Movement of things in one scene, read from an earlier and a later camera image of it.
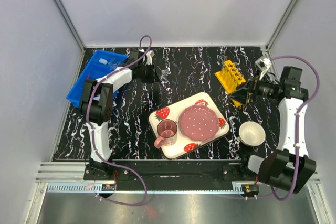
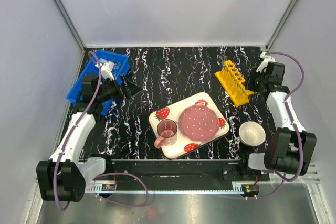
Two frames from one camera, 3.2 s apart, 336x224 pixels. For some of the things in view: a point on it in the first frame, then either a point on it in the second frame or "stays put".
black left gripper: x=150 y=79 → x=128 y=90
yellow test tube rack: x=230 y=77 stays put
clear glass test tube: x=238 y=76 stays put
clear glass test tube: x=226 y=61 stays put
